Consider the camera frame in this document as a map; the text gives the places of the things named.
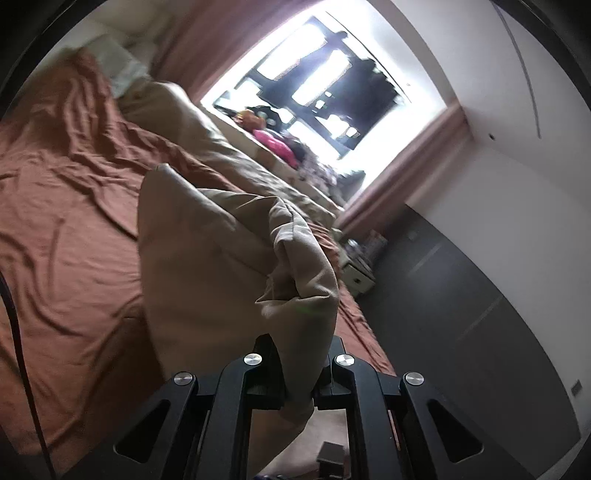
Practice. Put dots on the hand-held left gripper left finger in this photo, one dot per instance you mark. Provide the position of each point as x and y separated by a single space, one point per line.
268 356

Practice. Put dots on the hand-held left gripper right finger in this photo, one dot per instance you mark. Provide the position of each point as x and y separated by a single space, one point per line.
336 351

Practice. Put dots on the beige blanket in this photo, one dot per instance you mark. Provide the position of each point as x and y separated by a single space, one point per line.
207 267

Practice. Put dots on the pile of patterned clothes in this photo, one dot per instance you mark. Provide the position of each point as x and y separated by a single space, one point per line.
323 173

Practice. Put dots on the dark hanging clothes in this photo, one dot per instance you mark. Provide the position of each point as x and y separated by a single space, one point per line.
364 92

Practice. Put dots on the small white cabinet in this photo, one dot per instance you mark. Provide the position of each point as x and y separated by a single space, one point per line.
362 272

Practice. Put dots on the small dark box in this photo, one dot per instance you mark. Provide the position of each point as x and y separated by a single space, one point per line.
330 457

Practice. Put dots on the dark grey wardrobe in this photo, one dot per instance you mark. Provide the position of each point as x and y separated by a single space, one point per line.
485 346

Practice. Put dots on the pink curtain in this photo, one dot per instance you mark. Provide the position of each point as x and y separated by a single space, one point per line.
406 166
221 41

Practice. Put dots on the reddish pink garment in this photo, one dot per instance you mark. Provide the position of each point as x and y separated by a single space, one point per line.
277 145

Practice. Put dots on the tan duvet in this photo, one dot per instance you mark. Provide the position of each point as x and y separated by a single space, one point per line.
221 147

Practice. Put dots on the orange cloth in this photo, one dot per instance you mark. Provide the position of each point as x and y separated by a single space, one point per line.
253 119

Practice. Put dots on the rust brown bed sheet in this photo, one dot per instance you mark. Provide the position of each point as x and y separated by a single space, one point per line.
69 207

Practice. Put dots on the bright window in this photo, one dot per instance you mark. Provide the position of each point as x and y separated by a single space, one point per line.
304 90

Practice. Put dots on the pale patterned pillow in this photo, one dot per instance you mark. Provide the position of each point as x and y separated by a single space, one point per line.
122 69

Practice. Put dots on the wall socket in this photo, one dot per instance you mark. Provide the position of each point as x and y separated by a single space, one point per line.
576 389

